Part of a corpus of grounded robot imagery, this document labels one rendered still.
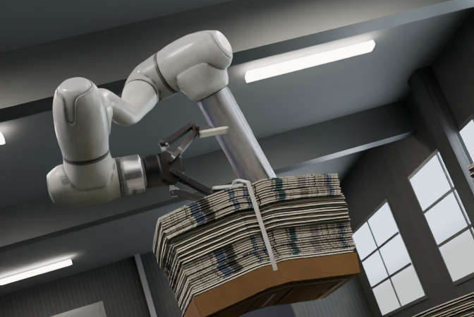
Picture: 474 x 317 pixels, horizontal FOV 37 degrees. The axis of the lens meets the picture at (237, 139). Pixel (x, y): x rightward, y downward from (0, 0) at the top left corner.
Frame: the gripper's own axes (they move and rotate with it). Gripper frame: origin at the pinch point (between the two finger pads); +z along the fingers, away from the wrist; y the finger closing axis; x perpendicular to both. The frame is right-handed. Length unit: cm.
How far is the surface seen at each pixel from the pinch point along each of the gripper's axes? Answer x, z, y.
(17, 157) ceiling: -460, -93, -182
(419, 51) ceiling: -442, 307, -214
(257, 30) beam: -272, 97, -174
